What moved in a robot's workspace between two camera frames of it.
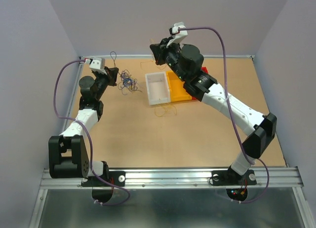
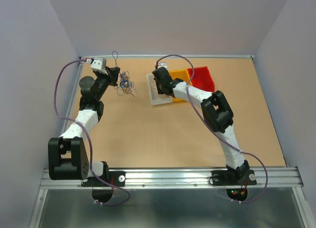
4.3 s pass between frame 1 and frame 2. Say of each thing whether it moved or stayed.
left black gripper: stayed
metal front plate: stayed
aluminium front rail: stayed
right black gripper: moved
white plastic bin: stayed
